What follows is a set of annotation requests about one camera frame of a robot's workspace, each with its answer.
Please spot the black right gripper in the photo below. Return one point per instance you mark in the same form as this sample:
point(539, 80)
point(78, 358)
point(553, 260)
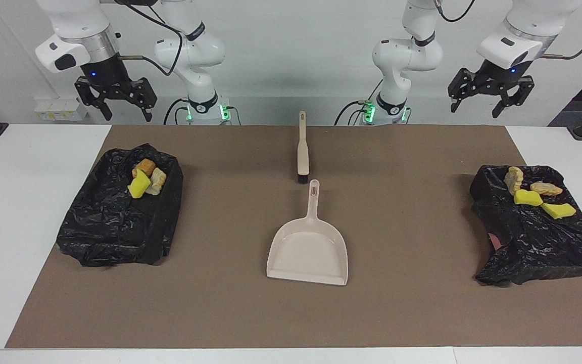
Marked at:
point(109, 76)

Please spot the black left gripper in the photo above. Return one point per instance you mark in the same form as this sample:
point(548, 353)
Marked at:
point(498, 73)

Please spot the brown toy bread roll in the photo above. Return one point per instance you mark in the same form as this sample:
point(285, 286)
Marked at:
point(144, 166)

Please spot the yellow and green sponge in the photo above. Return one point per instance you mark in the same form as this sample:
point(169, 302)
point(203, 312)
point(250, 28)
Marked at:
point(138, 186)

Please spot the striped toy croissant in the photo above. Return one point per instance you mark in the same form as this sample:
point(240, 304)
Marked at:
point(514, 179)
point(158, 181)

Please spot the pale bread chunk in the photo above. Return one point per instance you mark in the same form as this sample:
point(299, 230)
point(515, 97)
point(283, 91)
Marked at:
point(546, 188)

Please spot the yellow sponge piece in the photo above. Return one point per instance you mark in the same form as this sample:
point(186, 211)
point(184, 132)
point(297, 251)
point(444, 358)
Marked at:
point(527, 197)
point(559, 210)

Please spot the beige hand brush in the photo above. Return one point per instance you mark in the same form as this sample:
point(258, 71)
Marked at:
point(302, 151)

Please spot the beige plastic dustpan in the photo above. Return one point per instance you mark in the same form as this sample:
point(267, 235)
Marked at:
point(307, 253)

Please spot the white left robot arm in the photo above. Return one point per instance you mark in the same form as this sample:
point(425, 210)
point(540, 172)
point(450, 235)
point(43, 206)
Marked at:
point(407, 55)

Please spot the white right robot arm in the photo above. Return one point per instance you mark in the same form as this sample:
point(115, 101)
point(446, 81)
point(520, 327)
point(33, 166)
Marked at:
point(190, 50)

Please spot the black trash bag bin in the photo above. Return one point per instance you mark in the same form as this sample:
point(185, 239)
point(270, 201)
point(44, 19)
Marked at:
point(119, 227)

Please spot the black bag over pink bin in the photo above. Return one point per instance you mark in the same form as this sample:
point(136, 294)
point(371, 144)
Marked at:
point(533, 242)

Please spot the brown table mat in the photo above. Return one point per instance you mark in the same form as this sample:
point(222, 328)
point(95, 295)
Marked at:
point(291, 313)

